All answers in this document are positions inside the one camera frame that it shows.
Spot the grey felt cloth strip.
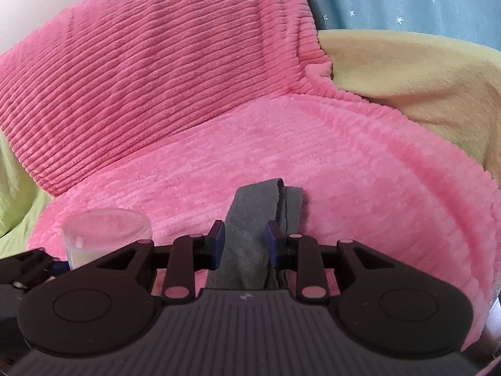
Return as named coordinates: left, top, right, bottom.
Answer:
left=205, top=178, right=303, bottom=290

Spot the clear plastic cup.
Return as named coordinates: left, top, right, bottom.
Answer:
left=62, top=208, right=152, bottom=269

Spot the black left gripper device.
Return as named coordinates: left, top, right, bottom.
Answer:
left=0, top=248, right=70, bottom=290

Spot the light green sheet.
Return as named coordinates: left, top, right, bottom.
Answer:
left=0, top=134, right=52, bottom=258

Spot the yellow fleece blanket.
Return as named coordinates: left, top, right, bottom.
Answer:
left=318, top=30, right=500, bottom=179

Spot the blue star-patterned fabric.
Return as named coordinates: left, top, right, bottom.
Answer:
left=308, top=0, right=500, bottom=49

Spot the pink corduroy blanket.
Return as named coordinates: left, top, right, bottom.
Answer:
left=1, top=0, right=500, bottom=344

